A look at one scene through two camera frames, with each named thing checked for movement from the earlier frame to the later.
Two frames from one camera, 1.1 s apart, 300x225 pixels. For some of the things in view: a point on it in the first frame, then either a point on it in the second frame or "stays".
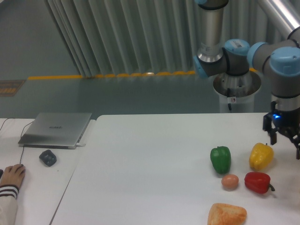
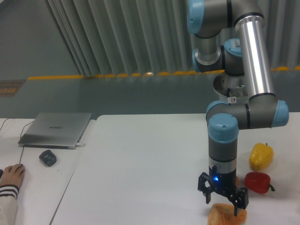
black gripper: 287,121 -> 224,183
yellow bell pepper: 261,156 stays
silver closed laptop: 56,130 stays
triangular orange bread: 221,213 stays
